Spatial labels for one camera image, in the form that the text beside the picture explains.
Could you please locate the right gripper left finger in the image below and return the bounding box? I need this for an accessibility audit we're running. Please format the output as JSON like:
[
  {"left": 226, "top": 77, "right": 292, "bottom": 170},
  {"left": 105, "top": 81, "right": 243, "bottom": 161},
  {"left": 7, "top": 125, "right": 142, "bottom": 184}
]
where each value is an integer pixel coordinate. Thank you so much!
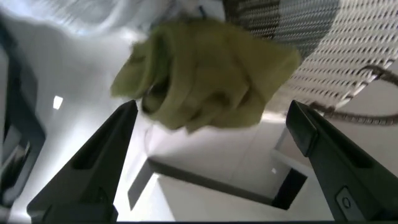
[{"left": 26, "top": 99, "right": 139, "bottom": 222}]

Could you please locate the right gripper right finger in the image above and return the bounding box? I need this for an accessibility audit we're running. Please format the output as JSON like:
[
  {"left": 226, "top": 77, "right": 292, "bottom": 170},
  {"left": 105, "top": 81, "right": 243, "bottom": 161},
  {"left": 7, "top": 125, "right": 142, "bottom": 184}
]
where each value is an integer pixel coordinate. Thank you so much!
[{"left": 285, "top": 100, "right": 398, "bottom": 221}]

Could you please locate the green garment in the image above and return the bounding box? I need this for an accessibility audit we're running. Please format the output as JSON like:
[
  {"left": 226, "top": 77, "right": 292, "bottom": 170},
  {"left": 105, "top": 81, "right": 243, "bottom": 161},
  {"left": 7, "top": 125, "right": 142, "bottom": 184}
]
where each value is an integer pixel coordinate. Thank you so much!
[{"left": 110, "top": 18, "right": 302, "bottom": 133}]

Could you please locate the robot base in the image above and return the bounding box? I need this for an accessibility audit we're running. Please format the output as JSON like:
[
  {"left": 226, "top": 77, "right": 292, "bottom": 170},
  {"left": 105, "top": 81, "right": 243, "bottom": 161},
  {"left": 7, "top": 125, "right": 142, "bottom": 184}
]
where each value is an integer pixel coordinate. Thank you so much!
[{"left": 0, "top": 21, "right": 335, "bottom": 222}]

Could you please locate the white laundry basket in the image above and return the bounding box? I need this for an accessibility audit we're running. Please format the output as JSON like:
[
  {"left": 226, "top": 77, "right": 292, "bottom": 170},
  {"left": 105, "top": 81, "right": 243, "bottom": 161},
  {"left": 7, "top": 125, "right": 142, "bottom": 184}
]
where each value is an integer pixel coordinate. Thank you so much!
[{"left": 222, "top": 0, "right": 398, "bottom": 127}]

